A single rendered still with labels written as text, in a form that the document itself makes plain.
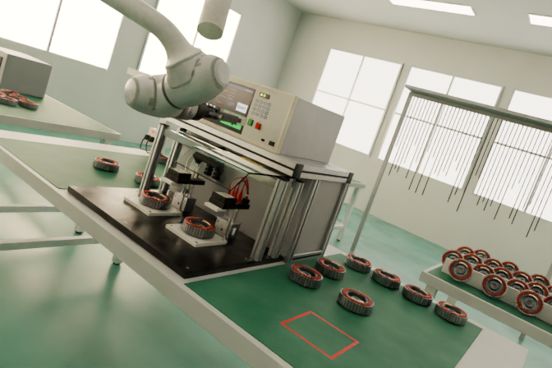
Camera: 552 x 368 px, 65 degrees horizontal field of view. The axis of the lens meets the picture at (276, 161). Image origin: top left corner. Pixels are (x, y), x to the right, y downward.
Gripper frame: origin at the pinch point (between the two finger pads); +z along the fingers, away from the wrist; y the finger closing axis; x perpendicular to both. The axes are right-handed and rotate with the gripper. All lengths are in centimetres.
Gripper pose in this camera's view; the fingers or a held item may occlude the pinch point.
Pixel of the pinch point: (233, 117)
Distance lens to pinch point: 146.6
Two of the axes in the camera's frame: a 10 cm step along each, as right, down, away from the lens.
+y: 7.6, 3.3, -5.6
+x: 3.2, -9.4, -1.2
